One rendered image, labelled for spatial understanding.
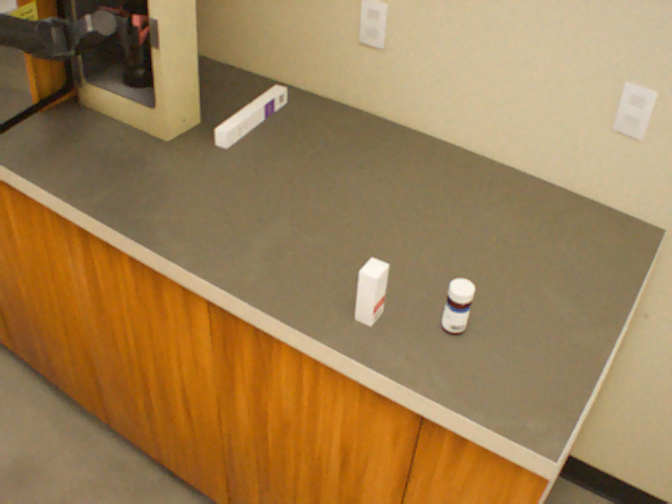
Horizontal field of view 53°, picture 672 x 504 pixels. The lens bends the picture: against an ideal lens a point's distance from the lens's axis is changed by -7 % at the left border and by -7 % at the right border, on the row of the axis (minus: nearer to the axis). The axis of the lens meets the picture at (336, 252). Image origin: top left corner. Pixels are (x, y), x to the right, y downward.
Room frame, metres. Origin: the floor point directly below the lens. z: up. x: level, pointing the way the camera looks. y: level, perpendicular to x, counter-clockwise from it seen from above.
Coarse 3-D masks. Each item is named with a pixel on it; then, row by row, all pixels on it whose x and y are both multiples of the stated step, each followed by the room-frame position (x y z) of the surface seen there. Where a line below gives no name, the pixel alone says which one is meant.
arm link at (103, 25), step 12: (96, 12) 1.35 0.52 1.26; (108, 12) 1.37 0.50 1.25; (72, 24) 1.35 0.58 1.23; (84, 24) 1.33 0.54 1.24; (96, 24) 1.33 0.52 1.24; (108, 24) 1.35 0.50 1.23; (72, 36) 1.34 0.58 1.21; (84, 36) 1.33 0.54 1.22; (96, 36) 1.33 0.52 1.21; (108, 36) 1.35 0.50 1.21; (72, 48) 1.33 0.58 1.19; (48, 60) 1.31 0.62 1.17; (60, 60) 1.33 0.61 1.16
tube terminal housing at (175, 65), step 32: (160, 0) 1.38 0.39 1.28; (192, 0) 1.46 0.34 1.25; (160, 32) 1.38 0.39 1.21; (192, 32) 1.46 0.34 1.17; (160, 64) 1.38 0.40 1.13; (192, 64) 1.46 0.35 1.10; (96, 96) 1.50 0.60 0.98; (160, 96) 1.38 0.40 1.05; (192, 96) 1.45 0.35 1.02; (160, 128) 1.39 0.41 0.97
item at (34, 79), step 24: (0, 0) 1.36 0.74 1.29; (24, 0) 1.42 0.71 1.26; (48, 0) 1.48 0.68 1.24; (0, 48) 1.34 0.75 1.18; (0, 72) 1.33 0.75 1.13; (24, 72) 1.39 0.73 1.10; (48, 72) 1.45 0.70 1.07; (0, 96) 1.32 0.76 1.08; (24, 96) 1.38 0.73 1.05; (0, 120) 1.30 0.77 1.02
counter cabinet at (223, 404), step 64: (0, 192) 1.32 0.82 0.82; (0, 256) 1.37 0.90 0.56; (64, 256) 1.20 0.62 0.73; (128, 256) 1.07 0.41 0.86; (0, 320) 1.44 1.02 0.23; (64, 320) 1.24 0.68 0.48; (128, 320) 1.09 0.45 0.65; (192, 320) 0.98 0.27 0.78; (64, 384) 1.29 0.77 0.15; (128, 384) 1.12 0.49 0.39; (192, 384) 1.00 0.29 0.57; (256, 384) 0.90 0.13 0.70; (320, 384) 0.83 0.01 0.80; (192, 448) 1.01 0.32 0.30; (256, 448) 0.91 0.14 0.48; (320, 448) 0.82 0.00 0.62; (384, 448) 0.75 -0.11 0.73; (448, 448) 0.70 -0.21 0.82
